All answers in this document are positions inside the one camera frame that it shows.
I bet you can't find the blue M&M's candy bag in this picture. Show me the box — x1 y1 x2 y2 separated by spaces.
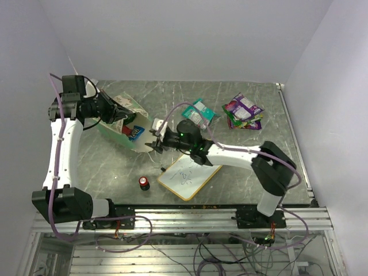
128 125 145 141

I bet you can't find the teal snack packet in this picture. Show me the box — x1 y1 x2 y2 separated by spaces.
182 98 217 130

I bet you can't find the purple Fox's berries candy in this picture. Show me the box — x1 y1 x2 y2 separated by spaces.
227 116 262 131

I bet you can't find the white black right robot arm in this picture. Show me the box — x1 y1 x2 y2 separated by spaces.
145 119 297 228

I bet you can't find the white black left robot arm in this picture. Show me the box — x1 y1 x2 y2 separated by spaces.
32 75 136 228

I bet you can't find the red snack packet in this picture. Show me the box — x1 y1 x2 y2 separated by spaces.
121 125 132 136

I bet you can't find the small yellow-framed whiteboard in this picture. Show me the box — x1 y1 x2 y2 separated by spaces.
157 155 221 201

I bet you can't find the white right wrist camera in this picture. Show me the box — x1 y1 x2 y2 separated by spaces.
152 118 167 141

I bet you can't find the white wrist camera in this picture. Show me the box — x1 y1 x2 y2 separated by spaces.
152 118 167 141
85 78 99 98

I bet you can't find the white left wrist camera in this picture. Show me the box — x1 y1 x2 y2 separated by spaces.
85 78 99 98

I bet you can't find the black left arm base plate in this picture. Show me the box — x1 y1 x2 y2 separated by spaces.
82 207 136 231

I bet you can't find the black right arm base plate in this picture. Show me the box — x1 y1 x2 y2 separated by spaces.
231 207 286 229

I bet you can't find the aluminium frame rail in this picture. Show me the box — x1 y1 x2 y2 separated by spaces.
30 206 334 233

